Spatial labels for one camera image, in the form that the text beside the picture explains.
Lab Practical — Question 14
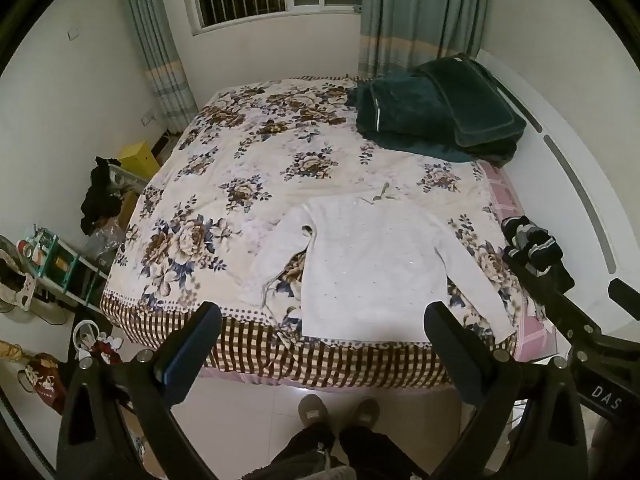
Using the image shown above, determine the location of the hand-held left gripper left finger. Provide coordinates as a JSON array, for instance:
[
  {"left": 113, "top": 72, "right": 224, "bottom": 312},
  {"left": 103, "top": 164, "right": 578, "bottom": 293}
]
[{"left": 56, "top": 301, "right": 223, "bottom": 480}]

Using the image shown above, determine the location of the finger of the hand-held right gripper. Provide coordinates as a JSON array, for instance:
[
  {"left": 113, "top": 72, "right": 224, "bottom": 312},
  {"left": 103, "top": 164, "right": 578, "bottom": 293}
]
[
  {"left": 515, "top": 262, "right": 604, "bottom": 356},
  {"left": 608, "top": 278, "right": 640, "bottom": 320}
]

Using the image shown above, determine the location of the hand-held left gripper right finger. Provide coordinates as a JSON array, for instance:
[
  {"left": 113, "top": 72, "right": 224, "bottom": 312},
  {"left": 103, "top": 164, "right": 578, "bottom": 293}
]
[{"left": 424, "top": 301, "right": 592, "bottom": 480}]

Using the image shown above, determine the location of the white knit sweater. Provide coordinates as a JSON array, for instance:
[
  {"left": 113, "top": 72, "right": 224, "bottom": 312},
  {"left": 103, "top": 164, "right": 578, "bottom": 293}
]
[{"left": 245, "top": 191, "right": 516, "bottom": 347}]

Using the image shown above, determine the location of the person's right forearm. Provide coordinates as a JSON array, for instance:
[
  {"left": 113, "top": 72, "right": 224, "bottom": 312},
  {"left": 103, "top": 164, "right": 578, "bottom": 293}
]
[{"left": 589, "top": 417, "right": 640, "bottom": 480}]

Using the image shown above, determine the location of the dark striped garment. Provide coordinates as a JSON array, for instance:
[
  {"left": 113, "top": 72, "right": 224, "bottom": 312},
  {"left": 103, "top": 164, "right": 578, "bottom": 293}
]
[{"left": 501, "top": 214, "right": 577, "bottom": 297}]

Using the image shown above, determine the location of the white round appliance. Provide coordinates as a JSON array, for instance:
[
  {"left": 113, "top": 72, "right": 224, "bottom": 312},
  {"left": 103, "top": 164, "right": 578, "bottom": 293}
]
[{"left": 72, "top": 319, "right": 108, "bottom": 361}]

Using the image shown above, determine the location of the grey slipper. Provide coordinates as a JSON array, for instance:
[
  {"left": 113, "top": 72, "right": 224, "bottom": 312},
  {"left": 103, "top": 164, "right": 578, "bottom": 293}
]
[
  {"left": 298, "top": 393, "right": 329, "bottom": 429},
  {"left": 349, "top": 398, "right": 381, "bottom": 434}
]

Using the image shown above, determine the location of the person's right leg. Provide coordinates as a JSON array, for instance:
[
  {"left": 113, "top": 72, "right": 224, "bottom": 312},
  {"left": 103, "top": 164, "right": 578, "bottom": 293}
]
[{"left": 339, "top": 425, "right": 428, "bottom": 480}]

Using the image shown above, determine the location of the red printed bag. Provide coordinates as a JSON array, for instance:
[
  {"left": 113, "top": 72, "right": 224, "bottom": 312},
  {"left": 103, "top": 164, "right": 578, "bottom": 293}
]
[{"left": 16, "top": 352, "right": 69, "bottom": 415}]

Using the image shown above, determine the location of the pink mattress cover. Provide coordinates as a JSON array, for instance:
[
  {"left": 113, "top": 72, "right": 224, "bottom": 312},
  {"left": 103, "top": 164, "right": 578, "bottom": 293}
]
[{"left": 476, "top": 161, "right": 559, "bottom": 362}]

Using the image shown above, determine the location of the clear plastic bag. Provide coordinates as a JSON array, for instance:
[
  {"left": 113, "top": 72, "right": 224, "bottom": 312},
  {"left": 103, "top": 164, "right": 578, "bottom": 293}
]
[{"left": 81, "top": 224, "right": 127, "bottom": 267}]

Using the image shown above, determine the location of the green shelf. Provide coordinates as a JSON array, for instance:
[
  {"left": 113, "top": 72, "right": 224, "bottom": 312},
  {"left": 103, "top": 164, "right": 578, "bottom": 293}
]
[{"left": 16, "top": 225, "right": 112, "bottom": 312}]

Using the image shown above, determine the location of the cardboard box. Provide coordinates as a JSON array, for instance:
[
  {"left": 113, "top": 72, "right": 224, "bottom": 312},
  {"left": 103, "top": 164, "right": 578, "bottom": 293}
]
[{"left": 116, "top": 187, "right": 144, "bottom": 232}]

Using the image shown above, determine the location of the white headboard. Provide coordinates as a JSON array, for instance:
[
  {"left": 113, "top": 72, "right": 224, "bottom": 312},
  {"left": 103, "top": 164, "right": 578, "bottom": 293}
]
[{"left": 474, "top": 47, "right": 640, "bottom": 313}]

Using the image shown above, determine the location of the black cloth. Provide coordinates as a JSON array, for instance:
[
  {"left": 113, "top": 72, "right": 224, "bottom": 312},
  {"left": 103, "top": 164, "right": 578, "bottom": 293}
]
[{"left": 79, "top": 156, "right": 124, "bottom": 237}]

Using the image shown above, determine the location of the white rack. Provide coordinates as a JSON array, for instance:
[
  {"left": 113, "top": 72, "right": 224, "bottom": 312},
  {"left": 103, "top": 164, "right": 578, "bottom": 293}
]
[{"left": 106, "top": 162, "right": 151, "bottom": 197}]

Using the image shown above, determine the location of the floral bed sheet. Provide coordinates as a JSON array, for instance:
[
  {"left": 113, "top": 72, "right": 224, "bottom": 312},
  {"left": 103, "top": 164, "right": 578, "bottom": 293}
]
[{"left": 99, "top": 76, "right": 522, "bottom": 392}]

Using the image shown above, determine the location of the yellow box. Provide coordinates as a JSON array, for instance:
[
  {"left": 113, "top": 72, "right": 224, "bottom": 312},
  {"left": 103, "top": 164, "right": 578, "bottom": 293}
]
[{"left": 116, "top": 142, "right": 161, "bottom": 179}]

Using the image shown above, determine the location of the dark green pillow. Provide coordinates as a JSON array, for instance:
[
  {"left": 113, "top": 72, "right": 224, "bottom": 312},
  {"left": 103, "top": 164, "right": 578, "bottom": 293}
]
[{"left": 416, "top": 53, "right": 529, "bottom": 149}]

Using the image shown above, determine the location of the dark green blanket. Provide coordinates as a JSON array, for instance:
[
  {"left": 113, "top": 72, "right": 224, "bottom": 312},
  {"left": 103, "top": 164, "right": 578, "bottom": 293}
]
[{"left": 345, "top": 71, "right": 519, "bottom": 167}]

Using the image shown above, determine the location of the blue-grey curtain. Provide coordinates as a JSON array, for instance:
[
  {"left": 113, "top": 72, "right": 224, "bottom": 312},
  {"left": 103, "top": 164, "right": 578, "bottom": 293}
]
[
  {"left": 119, "top": 0, "right": 199, "bottom": 137},
  {"left": 357, "top": 0, "right": 494, "bottom": 82}
]

